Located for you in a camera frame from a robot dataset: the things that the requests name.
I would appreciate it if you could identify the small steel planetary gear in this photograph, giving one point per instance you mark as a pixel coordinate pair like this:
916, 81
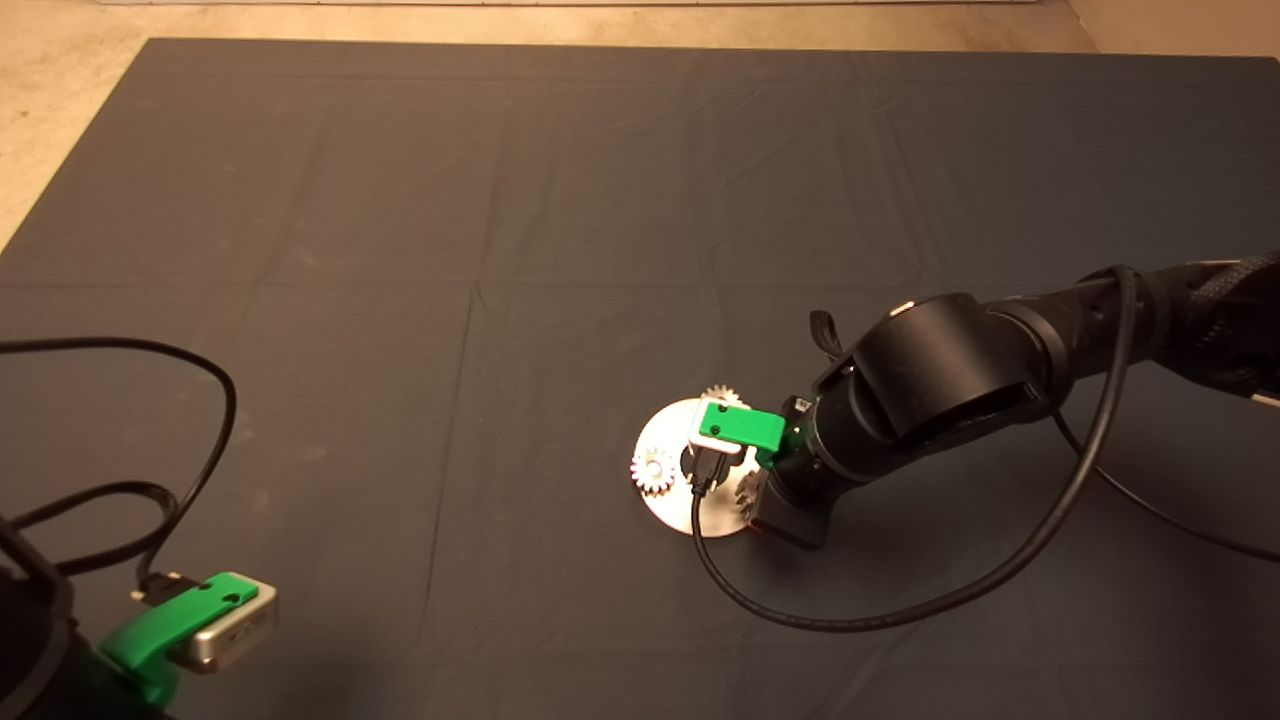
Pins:
655, 472
748, 495
718, 396

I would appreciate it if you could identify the dark grey table cloth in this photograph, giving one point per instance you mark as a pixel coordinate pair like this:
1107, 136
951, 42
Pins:
400, 250

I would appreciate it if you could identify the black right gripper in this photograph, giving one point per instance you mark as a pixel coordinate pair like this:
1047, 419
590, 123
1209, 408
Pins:
795, 515

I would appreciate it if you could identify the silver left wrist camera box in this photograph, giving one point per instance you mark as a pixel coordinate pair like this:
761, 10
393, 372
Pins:
240, 630

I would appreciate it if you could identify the green left camera mount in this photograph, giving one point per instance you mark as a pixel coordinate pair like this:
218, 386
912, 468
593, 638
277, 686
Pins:
165, 625

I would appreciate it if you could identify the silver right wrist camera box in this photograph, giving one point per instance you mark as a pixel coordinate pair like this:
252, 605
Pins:
715, 447

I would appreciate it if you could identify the green right camera mount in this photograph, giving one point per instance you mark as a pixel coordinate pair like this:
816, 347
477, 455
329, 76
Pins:
740, 425

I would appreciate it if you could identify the round metal carrier plate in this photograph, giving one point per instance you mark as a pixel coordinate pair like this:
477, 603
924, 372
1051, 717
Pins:
665, 505

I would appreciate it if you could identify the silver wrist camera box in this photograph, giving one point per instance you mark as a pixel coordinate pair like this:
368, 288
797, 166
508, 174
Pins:
240, 630
715, 447

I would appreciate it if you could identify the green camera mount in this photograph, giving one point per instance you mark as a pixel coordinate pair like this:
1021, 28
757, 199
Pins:
740, 425
165, 625

